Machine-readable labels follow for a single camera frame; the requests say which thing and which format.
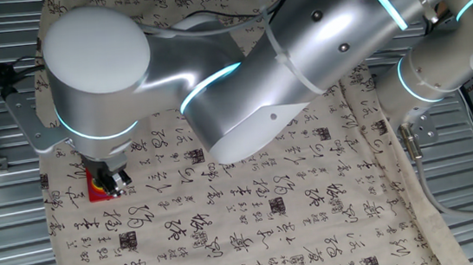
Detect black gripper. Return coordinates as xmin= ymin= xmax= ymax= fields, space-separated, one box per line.
xmin=81 ymin=152 xmax=135 ymax=203

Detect large orange Hanoi disc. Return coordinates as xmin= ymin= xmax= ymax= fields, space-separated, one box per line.
xmin=92 ymin=179 xmax=108 ymax=195

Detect red Hanoi base with pegs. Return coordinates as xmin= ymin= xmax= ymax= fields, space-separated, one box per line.
xmin=85 ymin=164 xmax=123 ymax=204

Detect stacked rainbow rings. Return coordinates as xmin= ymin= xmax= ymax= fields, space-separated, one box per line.
xmin=91 ymin=179 xmax=108 ymax=197
xmin=89 ymin=178 xmax=111 ymax=200

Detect cream calligraphy print tablecloth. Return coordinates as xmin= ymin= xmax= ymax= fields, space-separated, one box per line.
xmin=22 ymin=0 xmax=472 ymax=265

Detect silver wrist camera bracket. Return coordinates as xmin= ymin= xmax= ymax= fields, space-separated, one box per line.
xmin=0 ymin=85 xmax=75 ymax=158

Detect black camera cable with plug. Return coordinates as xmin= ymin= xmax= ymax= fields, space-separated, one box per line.
xmin=0 ymin=53 xmax=49 ymax=99

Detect grey base cable with connector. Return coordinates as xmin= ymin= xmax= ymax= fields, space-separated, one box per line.
xmin=396 ymin=116 xmax=473 ymax=246

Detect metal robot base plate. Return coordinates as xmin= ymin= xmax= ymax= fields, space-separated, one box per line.
xmin=406 ymin=109 xmax=441 ymax=148

